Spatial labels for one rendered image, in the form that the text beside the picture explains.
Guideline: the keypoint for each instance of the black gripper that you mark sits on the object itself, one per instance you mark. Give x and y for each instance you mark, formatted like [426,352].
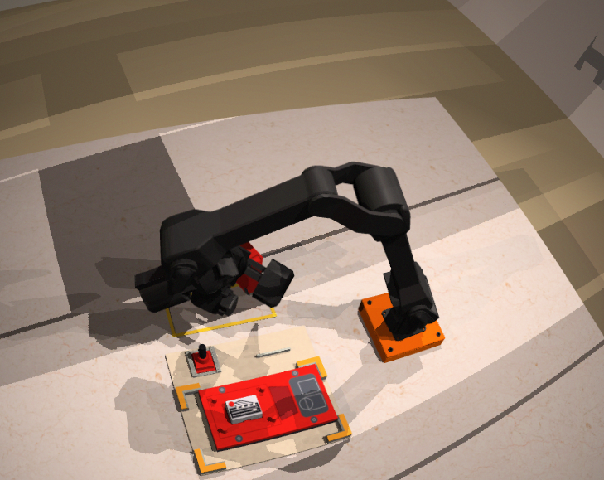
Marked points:
[273,283]

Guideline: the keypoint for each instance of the red rectangular shell with corner bosses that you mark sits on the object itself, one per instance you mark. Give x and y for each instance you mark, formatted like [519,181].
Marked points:
[248,284]

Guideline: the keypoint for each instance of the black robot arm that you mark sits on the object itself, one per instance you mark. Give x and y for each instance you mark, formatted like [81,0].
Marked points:
[195,245]

